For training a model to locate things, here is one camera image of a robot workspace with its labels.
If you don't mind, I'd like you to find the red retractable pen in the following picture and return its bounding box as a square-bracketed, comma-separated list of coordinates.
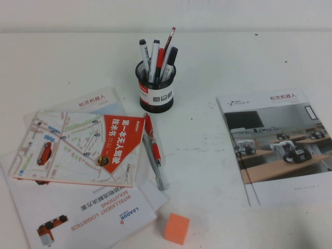
[144, 113, 162, 167]

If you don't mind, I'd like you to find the black mesh pen holder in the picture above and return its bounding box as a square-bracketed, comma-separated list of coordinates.
[134, 59, 175, 115]

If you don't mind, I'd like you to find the silver pen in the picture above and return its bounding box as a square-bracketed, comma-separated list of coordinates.
[142, 134, 170, 192]

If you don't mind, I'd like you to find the white AgileX brochure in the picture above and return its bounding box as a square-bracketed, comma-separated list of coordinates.
[23, 87, 170, 211]

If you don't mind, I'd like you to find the red striped pencil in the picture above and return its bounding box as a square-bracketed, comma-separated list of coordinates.
[162, 26, 177, 56]

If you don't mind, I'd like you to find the map cover paperback book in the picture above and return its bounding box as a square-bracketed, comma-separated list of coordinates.
[8, 110, 146, 188]

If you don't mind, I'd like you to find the orange cube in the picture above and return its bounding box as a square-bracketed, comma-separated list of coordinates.
[163, 212, 190, 246]

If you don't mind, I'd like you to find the AgileX brochure classroom photo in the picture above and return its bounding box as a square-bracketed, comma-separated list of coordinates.
[216, 87, 332, 208]

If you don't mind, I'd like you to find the white Leador logistics brochure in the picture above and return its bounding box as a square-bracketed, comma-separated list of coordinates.
[0, 149, 158, 249]

